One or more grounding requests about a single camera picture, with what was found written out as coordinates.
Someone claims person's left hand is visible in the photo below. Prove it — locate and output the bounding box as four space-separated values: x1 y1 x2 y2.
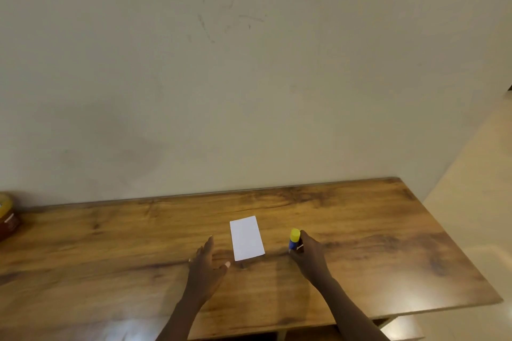
187 236 231 306

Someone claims brown packing tape roll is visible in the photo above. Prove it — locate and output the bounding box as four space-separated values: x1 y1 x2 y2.
0 192 21 242

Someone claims person's right hand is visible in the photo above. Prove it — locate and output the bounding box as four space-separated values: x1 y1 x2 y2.
288 230 333 284

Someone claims person's right forearm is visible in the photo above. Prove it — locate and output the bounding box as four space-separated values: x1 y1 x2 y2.
315 275 390 341

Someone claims person's left forearm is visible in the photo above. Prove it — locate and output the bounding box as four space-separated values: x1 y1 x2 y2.
155 296 209 341

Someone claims white paper card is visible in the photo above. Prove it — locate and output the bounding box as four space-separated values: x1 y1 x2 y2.
229 216 266 262

